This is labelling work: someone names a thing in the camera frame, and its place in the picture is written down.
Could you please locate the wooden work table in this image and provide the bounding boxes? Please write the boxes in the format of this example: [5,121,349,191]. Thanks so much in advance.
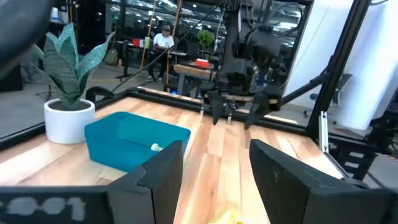
[173,63,218,96]

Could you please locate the black aluminium rig frame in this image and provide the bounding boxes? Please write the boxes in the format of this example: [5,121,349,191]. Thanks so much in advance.
[0,0,398,187]

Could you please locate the small green tree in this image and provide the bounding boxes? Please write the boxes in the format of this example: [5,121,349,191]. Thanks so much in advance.
[197,29,216,52]

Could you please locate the person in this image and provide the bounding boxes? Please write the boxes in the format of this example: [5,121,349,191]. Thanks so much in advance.
[146,24,175,84]

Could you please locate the blue plastic basket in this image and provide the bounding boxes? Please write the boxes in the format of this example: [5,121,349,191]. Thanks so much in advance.
[83,111,192,174]

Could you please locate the yellow pill bottle red pills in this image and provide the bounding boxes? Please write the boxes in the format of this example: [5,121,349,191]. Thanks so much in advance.
[207,205,248,224]

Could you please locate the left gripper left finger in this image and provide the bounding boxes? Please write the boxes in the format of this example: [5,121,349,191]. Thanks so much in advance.
[106,139,185,224]

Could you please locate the white plant pot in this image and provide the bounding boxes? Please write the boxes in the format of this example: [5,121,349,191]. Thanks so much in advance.
[43,98,96,146]

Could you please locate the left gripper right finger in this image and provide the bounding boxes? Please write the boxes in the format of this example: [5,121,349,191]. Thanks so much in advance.
[249,138,398,224]

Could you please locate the green snake plant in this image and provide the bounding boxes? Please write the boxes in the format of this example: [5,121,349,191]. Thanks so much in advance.
[23,23,116,110]

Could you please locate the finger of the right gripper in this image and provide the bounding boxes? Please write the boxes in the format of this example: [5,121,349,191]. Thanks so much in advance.
[243,92,271,131]
[206,90,225,126]

